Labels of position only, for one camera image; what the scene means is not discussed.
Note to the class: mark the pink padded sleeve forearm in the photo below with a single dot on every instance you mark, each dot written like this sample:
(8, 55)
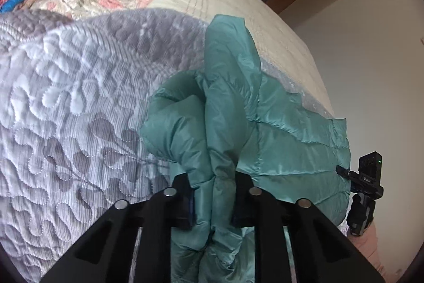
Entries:
(367, 244)

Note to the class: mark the grey leaf-pattern bedspread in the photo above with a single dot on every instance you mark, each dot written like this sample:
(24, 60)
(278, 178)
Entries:
(74, 94)

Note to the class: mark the teal quilted down jacket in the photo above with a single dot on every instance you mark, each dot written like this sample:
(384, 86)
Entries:
(229, 117)

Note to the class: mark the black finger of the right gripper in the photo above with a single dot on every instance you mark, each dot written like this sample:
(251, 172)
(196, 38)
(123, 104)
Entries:
(345, 173)

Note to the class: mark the cream quilted mattress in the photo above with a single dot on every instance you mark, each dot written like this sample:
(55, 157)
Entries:
(275, 41)

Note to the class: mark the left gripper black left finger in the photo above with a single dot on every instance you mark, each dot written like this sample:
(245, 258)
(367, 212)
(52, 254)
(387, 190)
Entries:
(130, 242)

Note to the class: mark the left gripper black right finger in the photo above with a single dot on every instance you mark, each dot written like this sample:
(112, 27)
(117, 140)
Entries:
(295, 242)

